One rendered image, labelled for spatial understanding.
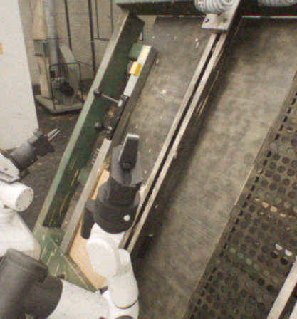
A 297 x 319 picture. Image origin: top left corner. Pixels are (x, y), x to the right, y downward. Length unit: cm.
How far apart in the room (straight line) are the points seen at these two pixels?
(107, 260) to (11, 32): 426
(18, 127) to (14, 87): 59
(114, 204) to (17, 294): 27
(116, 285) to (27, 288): 20
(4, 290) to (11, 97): 423
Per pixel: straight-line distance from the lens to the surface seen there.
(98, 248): 66
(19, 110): 489
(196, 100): 100
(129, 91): 129
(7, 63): 475
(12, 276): 72
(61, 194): 156
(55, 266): 146
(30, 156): 128
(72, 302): 78
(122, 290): 79
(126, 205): 60
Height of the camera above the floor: 184
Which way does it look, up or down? 26 degrees down
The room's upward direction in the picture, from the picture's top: straight up
